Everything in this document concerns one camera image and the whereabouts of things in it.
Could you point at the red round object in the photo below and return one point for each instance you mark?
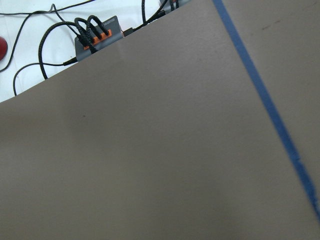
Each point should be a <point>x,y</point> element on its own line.
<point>3,47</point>

